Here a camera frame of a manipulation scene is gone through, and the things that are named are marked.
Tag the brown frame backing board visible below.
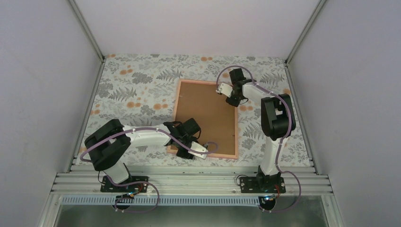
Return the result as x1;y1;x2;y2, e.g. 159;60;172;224
171;82;236;156

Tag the pink wooden picture frame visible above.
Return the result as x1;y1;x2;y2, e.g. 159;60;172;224
166;79;239;160

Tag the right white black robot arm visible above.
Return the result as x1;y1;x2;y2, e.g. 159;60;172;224
217;66;296;193

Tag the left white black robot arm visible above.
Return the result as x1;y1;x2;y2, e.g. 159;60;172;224
84;118;208;192

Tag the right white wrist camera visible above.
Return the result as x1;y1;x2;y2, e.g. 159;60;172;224
216;83;233;97

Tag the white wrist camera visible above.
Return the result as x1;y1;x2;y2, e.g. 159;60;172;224
216;83;233;97
188;141;208;159

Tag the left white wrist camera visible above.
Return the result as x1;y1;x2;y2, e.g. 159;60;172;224
188;141;208;159

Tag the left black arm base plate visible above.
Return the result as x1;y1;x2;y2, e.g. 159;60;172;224
100;176;149;193

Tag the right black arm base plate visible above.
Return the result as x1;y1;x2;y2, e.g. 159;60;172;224
239;177;287;193

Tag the grey slotted cable duct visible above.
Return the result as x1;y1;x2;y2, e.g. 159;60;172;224
61;195;259;207

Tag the aluminium mounting rail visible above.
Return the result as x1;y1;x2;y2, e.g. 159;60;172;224
51;165;333;196

